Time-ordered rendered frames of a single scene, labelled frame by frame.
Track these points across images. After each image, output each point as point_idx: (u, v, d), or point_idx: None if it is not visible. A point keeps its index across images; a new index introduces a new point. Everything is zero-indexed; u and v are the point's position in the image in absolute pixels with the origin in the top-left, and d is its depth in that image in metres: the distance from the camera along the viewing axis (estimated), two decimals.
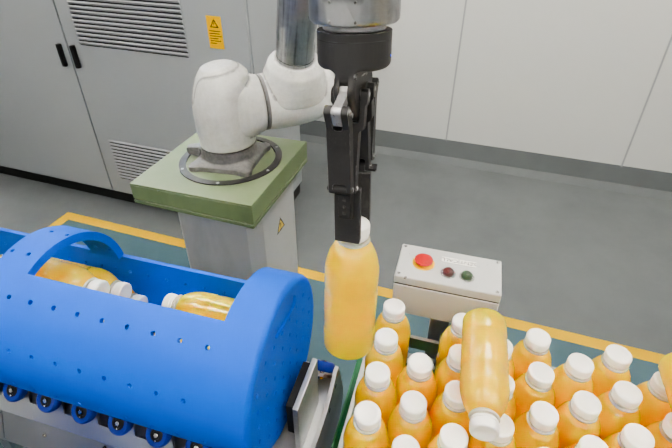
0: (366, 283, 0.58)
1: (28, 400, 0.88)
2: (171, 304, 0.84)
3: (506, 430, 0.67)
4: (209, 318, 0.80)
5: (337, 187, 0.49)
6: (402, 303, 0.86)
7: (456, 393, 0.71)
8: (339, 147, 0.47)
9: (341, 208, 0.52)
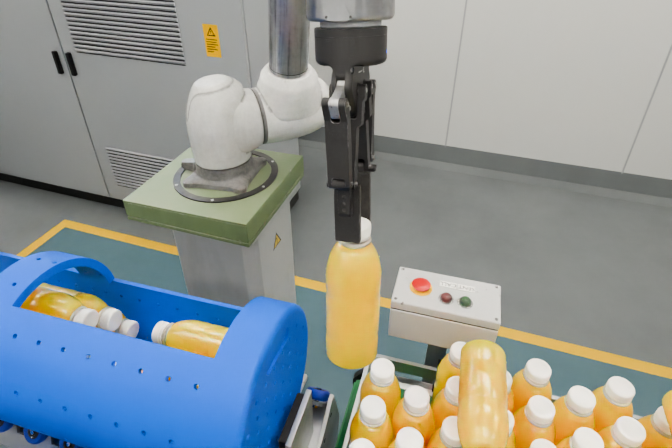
0: None
1: (15, 430, 0.85)
2: (162, 333, 0.82)
3: None
4: (200, 349, 0.78)
5: (336, 181, 0.50)
6: (367, 220, 0.57)
7: (453, 430, 0.69)
8: (337, 140, 0.47)
9: (341, 205, 0.52)
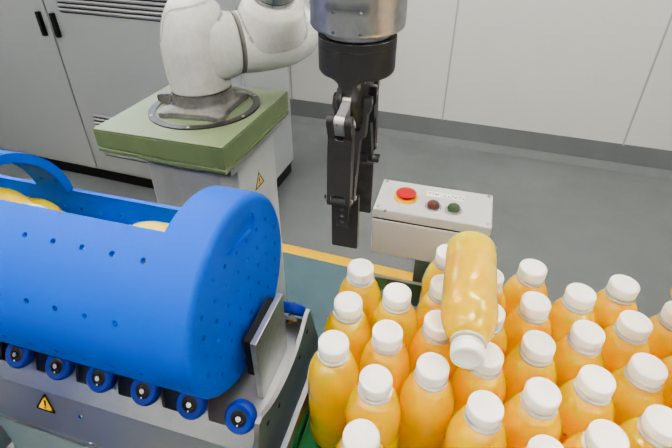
0: None
1: None
2: None
3: (494, 360, 0.57)
4: None
5: (335, 200, 0.48)
6: None
7: (437, 322, 0.62)
8: (340, 158, 0.45)
9: (339, 217, 0.51)
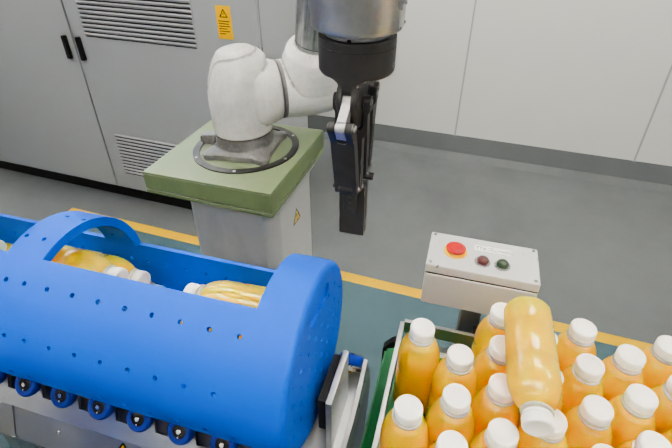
0: None
1: (41, 395, 0.83)
2: None
3: (559, 425, 0.62)
4: None
5: None
6: None
7: (501, 386, 0.67)
8: None
9: None
